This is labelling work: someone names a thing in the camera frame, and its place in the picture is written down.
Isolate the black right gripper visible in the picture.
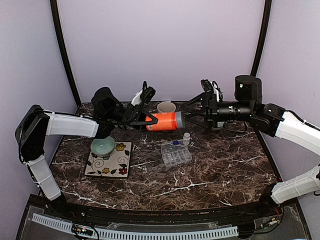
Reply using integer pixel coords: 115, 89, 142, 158
181, 91, 255, 129

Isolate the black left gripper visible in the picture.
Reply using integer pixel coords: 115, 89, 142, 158
106, 103, 164, 132

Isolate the orange bottle with grey lid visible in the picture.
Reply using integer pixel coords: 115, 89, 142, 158
146, 111, 185, 132

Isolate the small white dropper bottle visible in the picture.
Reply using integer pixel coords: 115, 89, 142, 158
182, 132, 191, 146

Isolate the clear plastic pill organizer box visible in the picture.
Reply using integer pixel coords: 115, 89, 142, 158
161, 143, 192, 168

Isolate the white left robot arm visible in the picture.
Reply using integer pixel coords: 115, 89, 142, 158
14, 85, 156, 218

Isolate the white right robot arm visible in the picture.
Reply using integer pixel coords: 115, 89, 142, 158
182, 75, 320, 217

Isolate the white ceramic mug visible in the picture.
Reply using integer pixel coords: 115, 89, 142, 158
157, 101, 176, 113

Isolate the green bowl right side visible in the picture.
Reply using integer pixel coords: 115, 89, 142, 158
211, 121, 225, 131

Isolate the floral square plate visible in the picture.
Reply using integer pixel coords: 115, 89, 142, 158
83, 141, 133, 179

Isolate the green bowl on plate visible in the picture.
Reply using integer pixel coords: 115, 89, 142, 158
90, 136, 116, 157

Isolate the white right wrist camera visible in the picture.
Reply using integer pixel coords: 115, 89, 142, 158
200, 79, 223, 102

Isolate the black front table rail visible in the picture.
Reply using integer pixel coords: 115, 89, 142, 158
43, 201, 284, 226

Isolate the black right frame post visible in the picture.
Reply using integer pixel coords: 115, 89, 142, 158
250, 0, 272, 77

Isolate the black frame post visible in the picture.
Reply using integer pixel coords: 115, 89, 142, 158
250, 0, 272, 77
49, 0, 82, 108

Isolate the white slotted cable duct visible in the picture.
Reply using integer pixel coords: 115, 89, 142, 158
31, 213, 239, 240

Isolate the black left frame post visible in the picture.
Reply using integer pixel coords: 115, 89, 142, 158
49, 0, 82, 108

